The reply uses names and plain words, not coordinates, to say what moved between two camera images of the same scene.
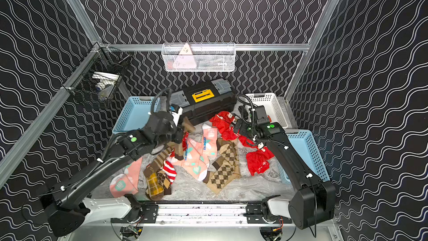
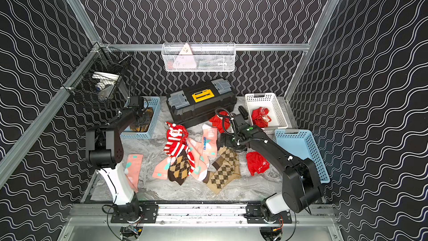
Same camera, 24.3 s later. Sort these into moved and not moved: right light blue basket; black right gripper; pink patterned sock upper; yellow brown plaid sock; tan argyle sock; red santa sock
Moved: yellow brown plaid sock; black right gripper
Not moved: tan argyle sock; pink patterned sock upper; red santa sock; right light blue basket
